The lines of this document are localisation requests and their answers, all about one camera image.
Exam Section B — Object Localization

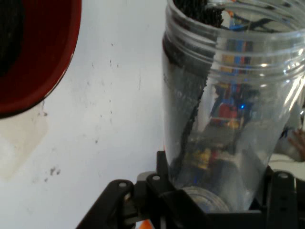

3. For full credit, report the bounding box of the clear jar with black grains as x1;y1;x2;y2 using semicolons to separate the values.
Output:
162;0;305;213

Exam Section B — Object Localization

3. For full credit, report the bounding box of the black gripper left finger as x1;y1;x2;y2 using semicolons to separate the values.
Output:
76;150;208;229

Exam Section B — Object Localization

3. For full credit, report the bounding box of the red bowl with black grains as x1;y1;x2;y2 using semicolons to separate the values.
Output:
0;0;82;119

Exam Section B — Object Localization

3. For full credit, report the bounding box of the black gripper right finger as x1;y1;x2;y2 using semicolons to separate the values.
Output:
252;166;305;229

